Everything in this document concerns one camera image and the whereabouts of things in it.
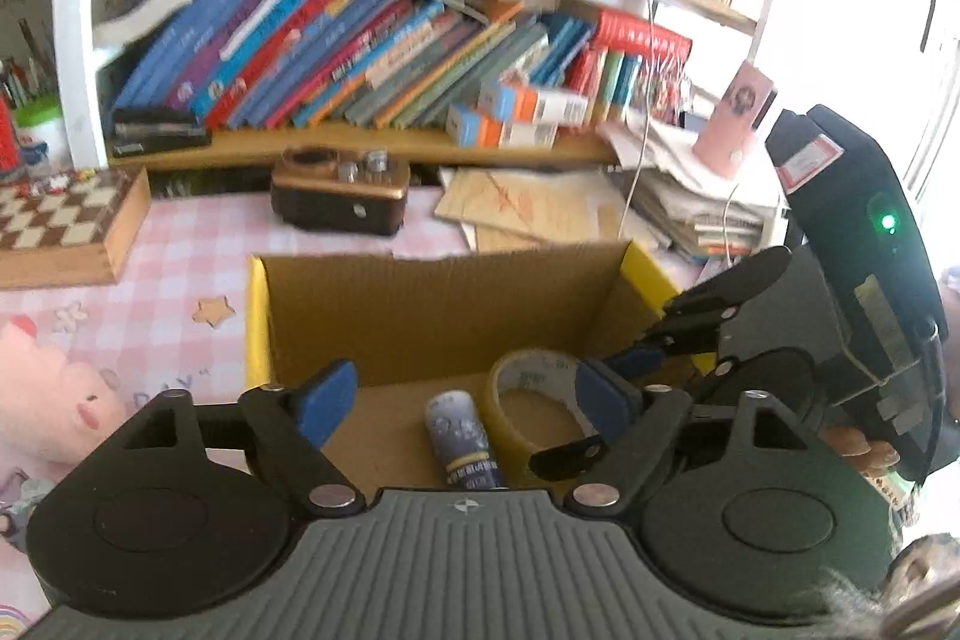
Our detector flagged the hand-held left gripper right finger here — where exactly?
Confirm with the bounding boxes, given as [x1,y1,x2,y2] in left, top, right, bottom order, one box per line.
[564,361,827,522]

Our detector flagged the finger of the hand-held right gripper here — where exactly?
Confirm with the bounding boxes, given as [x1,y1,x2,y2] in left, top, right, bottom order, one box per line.
[529,347,824,482]
[606,246,794,386]

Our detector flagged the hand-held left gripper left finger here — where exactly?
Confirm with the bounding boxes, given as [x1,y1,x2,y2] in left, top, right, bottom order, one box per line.
[112,359,367,519]

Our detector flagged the yellow tape roll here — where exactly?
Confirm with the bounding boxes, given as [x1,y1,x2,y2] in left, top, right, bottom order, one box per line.
[486,349,601,488]

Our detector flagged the small dark spray bottle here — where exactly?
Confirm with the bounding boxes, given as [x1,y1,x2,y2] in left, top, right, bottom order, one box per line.
[425,389,508,491]

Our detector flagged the cardboard box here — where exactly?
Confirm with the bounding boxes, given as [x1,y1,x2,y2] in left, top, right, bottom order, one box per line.
[246,239,713,492]

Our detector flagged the person's right hand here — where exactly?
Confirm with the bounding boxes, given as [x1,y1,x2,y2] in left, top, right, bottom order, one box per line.
[823,426,901,479]

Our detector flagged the stack of papers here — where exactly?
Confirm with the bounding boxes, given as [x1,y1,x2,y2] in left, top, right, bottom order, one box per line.
[600,115,788,260]

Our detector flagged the pink card box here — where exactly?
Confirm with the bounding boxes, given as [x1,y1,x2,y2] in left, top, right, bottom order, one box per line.
[691,61,778,175]

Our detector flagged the brown box with metal knobs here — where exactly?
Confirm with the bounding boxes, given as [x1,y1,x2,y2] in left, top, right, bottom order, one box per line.
[270,146,412,238]

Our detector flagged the pink checked desk cloth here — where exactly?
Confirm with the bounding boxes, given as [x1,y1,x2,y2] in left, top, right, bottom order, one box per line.
[0,167,706,640]

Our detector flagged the brown paper envelopes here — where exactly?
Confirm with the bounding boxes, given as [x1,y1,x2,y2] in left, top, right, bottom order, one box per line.
[435,166,638,253]

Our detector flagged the fuzzy grey sleeve cuff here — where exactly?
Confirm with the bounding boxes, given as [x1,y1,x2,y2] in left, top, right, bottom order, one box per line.
[814,531,960,640]

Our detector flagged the narrow black framed picture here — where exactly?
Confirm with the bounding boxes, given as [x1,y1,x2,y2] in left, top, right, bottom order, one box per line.
[919,0,944,55]

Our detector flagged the white and wood bookshelf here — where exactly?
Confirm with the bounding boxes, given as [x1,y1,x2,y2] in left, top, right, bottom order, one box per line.
[52,0,803,170]

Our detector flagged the pink plush toy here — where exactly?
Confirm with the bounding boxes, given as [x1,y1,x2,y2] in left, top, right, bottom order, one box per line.
[0,317,133,465]

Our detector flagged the black stapler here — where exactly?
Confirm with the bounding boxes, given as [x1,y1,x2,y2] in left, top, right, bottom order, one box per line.
[111,107,213,158]

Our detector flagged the wooden chessboard box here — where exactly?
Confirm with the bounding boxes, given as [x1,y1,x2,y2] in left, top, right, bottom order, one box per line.
[0,164,152,290]

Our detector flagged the row of colourful books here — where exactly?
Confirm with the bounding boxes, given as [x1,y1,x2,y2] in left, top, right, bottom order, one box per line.
[112,0,695,133]

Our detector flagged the green lid jar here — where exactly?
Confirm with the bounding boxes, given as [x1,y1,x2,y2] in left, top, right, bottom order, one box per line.
[15,96,65,169]

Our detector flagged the red bottle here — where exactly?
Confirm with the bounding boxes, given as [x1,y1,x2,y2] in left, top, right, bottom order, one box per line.
[0,100,25,173]

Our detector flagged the thick white book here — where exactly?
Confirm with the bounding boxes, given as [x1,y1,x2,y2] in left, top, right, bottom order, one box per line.
[94,0,205,49]

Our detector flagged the white hanging cable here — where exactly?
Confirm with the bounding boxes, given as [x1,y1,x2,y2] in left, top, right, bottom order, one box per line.
[616,0,676,240]

